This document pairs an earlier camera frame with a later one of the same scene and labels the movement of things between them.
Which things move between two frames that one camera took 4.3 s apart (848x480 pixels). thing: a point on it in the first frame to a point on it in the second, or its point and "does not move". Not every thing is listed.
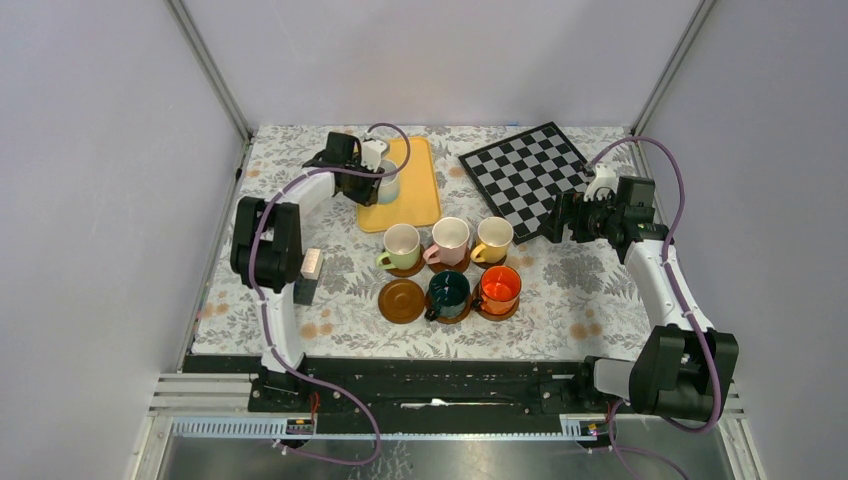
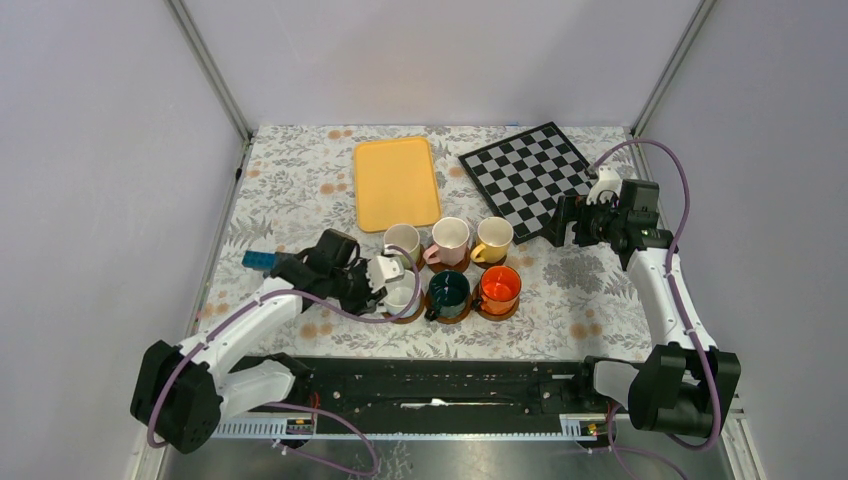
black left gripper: x=366 y=194 to x=367 y=298
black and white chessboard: x=519 y=177 does not move
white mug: x=389 y=186 to x=401 y=294
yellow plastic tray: x=417 y=204 does not move
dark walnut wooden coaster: x=485 y=265 does not move
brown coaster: x=442 y=266 does not move
